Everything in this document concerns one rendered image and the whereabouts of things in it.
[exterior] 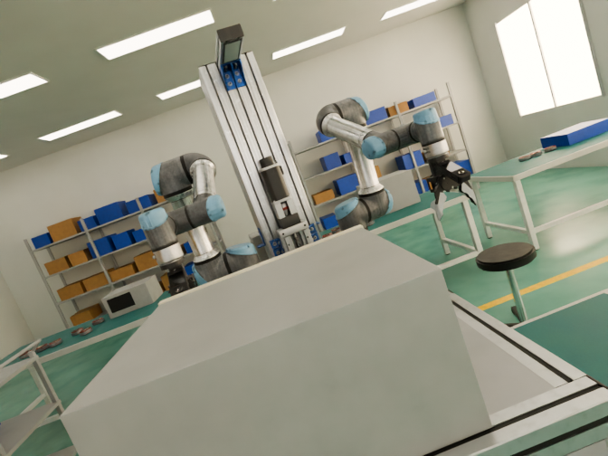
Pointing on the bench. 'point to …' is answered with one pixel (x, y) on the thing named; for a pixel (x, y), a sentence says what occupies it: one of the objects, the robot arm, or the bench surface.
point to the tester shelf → (526, 394)
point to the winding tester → (292, 363)
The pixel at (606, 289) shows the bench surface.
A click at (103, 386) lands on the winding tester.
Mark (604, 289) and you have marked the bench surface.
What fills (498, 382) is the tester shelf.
